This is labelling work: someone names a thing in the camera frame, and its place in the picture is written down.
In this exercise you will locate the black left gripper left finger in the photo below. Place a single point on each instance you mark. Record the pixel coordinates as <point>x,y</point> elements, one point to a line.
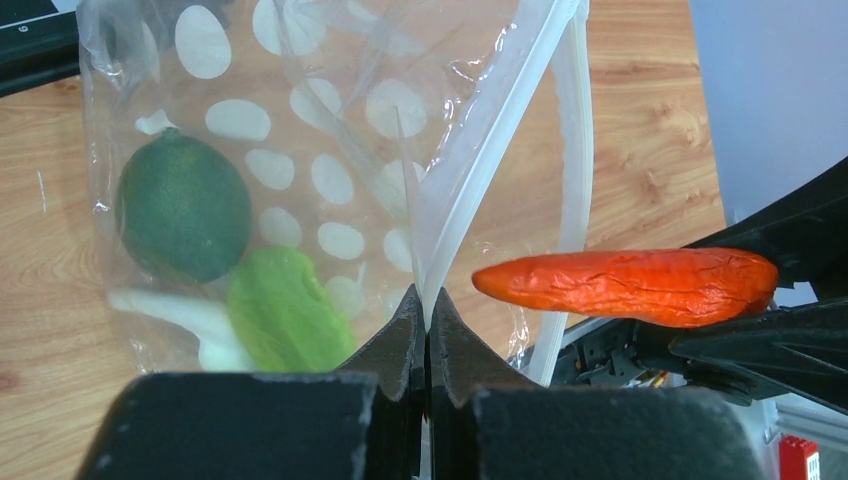
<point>359,421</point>

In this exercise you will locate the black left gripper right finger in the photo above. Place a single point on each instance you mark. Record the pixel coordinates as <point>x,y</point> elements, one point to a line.
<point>488,421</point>

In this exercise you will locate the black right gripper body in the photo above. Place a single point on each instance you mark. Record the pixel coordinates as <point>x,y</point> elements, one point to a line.
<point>617,352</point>

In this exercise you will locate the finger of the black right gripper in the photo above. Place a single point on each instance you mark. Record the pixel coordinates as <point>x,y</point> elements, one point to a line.
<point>803,233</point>
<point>800,350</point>

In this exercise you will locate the orange carrot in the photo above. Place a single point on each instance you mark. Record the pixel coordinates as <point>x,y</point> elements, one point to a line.
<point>678,288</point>

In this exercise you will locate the light green leaf vegetable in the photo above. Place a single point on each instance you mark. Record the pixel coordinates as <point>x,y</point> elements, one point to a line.
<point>283,316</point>

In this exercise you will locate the white grey mushroom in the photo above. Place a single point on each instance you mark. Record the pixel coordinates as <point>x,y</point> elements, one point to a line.
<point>218,347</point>

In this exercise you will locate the clear dotted zip bag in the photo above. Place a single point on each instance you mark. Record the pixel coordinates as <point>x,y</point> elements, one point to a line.
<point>398,144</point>

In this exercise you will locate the dark green lime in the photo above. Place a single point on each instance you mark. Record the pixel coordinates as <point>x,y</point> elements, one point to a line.
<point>182,209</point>

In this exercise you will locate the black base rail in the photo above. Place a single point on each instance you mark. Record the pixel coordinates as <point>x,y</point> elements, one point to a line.
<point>39,43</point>

